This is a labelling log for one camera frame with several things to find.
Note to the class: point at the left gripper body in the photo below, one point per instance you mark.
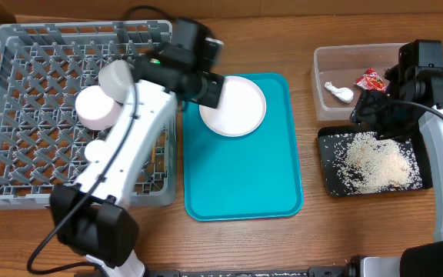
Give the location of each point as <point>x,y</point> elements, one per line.
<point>209,90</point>

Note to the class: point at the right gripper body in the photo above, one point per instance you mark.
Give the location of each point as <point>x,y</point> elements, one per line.
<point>369,113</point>

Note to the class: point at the red snack wrapper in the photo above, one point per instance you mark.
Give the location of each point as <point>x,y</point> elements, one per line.
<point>370,80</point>

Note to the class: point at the white tissue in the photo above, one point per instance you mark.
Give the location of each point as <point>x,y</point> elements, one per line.
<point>344,94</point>

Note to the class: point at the large white plate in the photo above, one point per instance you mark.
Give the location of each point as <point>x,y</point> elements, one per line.
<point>241,109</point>

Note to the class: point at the white rice pile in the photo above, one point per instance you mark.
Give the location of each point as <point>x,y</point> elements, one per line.
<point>366,165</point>

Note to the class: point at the grey bowl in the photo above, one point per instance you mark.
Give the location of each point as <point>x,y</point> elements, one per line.
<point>115,79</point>

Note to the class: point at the pink small bowl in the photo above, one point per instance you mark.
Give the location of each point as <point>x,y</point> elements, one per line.
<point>96,110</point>

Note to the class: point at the white cup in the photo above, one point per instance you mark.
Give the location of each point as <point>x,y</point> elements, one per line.
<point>94,150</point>

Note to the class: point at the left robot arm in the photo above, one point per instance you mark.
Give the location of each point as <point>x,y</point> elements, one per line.
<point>91,215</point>

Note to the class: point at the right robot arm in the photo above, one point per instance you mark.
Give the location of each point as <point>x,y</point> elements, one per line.
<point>412,103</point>

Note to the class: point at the grey dishwasher rack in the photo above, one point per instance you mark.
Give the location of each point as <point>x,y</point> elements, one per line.
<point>43,66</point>

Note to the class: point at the black tray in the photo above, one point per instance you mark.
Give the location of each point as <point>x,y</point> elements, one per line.
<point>325,142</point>

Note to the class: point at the clear plastic bin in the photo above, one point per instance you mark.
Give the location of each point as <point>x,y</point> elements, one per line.
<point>341,66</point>

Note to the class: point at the teal serving tray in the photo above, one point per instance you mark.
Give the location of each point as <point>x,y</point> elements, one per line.
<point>248,177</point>

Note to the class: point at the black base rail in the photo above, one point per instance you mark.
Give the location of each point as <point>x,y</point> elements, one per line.
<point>317,271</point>

